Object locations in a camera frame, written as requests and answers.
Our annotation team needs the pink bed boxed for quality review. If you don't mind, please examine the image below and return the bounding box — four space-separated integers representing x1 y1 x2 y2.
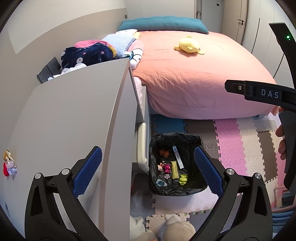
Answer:
133 31 278 120

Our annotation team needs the beige plush toy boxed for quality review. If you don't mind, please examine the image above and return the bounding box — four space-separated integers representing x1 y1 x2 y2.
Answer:
129 214 196 241

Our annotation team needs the right hand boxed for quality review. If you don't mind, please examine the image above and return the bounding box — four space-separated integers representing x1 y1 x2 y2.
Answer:
275 125 287 160

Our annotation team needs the orange plastic toy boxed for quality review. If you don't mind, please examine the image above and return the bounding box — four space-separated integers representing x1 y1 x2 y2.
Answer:
159 150 170 158

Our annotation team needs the white barcode box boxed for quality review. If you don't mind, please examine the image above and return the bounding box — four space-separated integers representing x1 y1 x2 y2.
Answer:
173 146 184 169

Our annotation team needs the magenta toy figure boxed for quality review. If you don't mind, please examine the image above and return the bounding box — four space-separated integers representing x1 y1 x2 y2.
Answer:
158 162 171 174

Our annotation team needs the yellow plush toy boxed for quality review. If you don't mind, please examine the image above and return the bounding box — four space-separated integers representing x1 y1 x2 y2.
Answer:
174 36 204 55

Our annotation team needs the grey desk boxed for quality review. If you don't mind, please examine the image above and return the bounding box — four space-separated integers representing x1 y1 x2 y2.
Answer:
1 59 142 240

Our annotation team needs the folded light blue blanket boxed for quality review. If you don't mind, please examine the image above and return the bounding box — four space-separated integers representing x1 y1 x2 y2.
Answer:
102 29 144 70

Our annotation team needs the teal cushion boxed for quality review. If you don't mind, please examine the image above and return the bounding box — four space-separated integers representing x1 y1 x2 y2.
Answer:
118 16 209 34

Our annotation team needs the yellow sponge pack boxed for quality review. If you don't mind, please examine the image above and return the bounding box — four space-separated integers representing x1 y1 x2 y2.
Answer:
171 161 179 180

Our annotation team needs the black trash bag bin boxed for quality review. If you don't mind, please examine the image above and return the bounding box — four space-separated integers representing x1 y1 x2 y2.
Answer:
149 133 207 196

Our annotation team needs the crumpled white wrapper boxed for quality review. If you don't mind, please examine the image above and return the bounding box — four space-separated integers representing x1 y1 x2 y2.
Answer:
3 150 17 176

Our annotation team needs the teal patterned toy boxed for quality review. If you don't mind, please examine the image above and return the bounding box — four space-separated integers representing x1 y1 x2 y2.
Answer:
156 179 168 187

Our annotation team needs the navy patterned garment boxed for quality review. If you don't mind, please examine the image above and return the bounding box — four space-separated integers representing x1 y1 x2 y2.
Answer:
61 43 114 68

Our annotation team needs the red heart toy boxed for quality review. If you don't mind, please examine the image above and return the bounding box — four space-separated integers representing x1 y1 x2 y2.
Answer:
3 163 9 177

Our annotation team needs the colourful foam floor mat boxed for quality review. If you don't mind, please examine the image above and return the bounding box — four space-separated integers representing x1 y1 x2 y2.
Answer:
130 114 293 233

